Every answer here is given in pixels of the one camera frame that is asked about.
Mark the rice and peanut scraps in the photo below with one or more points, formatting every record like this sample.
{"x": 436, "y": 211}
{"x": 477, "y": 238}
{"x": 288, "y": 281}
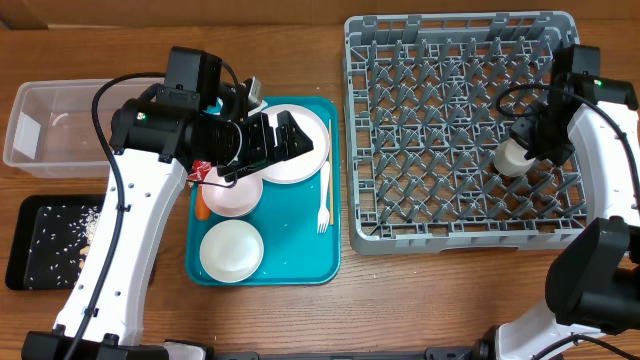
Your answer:
{"x": 88, "y": 225}

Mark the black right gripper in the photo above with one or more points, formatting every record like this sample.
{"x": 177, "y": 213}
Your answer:
{"x": 528, "y": 135}

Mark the orange carrot piece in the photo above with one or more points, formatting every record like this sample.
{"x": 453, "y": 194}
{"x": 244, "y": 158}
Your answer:
{"x": 202, "y": 211}

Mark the wooden chopstick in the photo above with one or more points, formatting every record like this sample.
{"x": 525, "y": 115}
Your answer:
{"x": 330, "y": 160}

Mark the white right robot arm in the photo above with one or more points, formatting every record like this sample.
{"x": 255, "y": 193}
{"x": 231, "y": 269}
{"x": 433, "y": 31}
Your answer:
{"x": 587, "y": 294}

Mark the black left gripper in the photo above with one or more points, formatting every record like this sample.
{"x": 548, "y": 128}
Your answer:
{"x": 261, "y": 150}

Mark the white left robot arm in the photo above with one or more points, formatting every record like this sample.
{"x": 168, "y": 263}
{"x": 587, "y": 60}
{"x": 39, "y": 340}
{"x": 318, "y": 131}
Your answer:
{"x": 187, "y": 114}

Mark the grey dishwasher rack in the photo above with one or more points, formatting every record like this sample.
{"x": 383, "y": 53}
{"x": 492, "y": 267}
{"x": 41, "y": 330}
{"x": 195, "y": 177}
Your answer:
{"x": 422, "y": 130}

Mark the teal plastic tray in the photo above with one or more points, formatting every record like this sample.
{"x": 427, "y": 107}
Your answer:
{"x": 286, "y": 218}

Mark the black food waste tray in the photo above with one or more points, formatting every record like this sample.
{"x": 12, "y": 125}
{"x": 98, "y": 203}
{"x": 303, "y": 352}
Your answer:
{"x": 46, "y": 246}

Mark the pink bowl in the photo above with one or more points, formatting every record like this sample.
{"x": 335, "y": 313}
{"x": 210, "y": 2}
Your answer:
{"x": 230, "y": 202}

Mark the clear plastic bin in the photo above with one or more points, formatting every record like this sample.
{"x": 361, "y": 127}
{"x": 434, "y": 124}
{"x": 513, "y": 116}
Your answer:
{"x": 50, "y": 133}

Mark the white plastic cup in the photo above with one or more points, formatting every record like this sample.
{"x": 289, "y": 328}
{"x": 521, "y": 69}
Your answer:
{"x": 510, "y": 159}

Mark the red snack wrapper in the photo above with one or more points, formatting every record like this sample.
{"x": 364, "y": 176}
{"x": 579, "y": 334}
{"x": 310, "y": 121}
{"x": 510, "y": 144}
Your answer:
{"x": 199, "y": 171}

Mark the white plastic fork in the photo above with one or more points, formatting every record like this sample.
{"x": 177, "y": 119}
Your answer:
{"x": 323, "y": 212}

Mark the light green bowl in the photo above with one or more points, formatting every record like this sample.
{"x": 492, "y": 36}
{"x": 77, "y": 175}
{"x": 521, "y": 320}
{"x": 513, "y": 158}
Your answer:
{"x": 231, "y": 251}

